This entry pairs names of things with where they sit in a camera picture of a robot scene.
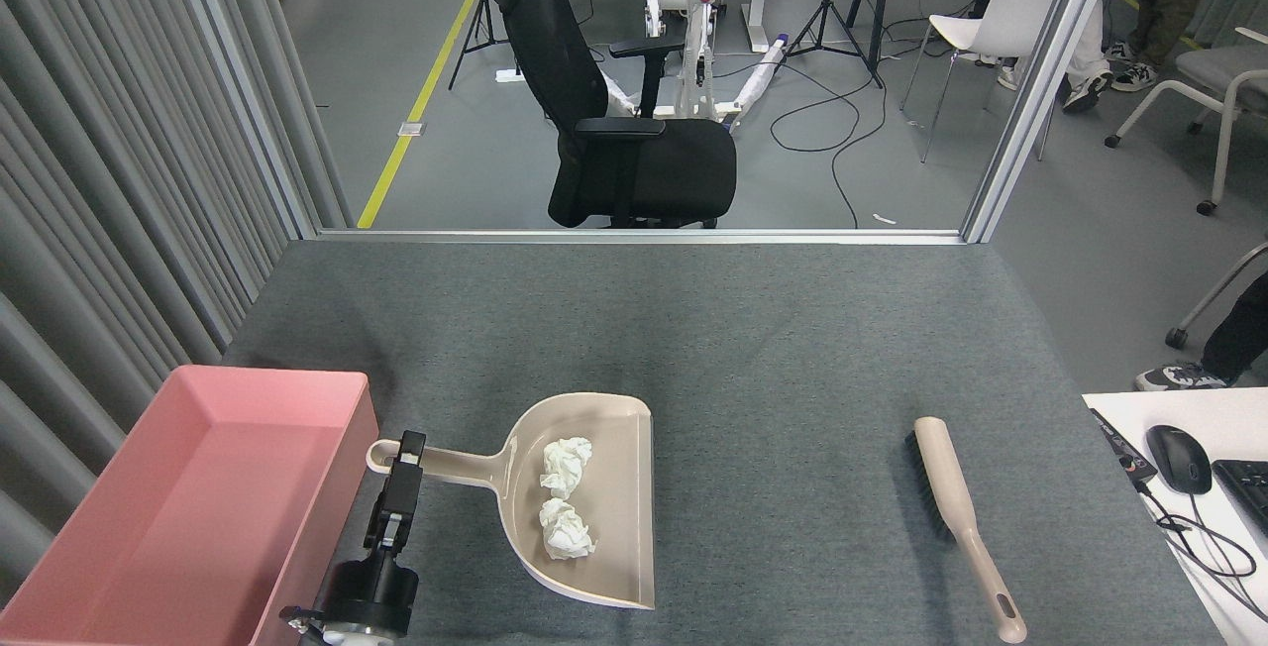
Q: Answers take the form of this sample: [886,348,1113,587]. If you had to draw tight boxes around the grey chair white frame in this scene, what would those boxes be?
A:
[1105,27,1268,217]

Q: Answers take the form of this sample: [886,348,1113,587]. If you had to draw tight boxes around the beige hand brush black bristles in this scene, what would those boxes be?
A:
[903,416,1028,645]

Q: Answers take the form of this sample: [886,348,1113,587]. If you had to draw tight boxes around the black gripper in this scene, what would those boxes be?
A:
[322,430,428,639]

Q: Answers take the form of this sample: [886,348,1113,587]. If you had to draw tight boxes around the pink plastic bin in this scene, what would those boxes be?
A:
[0,365,379,646]

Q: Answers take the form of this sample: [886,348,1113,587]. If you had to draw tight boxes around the black office chair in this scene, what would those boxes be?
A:
[492,0,739,230]

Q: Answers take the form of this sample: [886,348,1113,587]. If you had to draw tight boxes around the silver table rail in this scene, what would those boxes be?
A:
[317,228,967,247]

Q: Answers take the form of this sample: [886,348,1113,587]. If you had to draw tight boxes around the small black flat device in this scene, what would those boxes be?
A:
[1090,408,1158,485]

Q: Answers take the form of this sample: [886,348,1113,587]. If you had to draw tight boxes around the beige plastic dustpan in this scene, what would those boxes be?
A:
[367,391,656,612]

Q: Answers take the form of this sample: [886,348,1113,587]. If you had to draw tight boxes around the black floor cable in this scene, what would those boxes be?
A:
[770,56,890,229]

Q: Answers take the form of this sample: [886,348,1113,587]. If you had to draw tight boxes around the white plastic chair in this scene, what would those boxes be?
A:
[899,0,1066,163]

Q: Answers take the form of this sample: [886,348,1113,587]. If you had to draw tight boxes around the white paper ball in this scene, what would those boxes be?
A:
[540,437,593,500]
[538,497,598,561]

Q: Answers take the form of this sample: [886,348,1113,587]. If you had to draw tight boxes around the black keyboard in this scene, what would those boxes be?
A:
[1212,459,1268,538]

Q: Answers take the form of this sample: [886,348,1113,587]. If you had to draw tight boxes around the white chair leg with caster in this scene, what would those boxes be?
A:
[1165,242,1268,349]

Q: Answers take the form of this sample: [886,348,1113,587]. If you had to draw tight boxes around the black computer mouse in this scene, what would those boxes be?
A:
[1146,425,1214,495]

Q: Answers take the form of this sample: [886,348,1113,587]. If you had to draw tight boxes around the white side table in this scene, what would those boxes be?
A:
[1082,386,1268,646]

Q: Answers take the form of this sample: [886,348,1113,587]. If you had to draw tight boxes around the silver post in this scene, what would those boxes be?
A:
[163,0,323,241]
[961,0,1130,244]

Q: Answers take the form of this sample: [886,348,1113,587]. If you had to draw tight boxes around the black desk cable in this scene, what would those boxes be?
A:
[1134,478,1268,622]

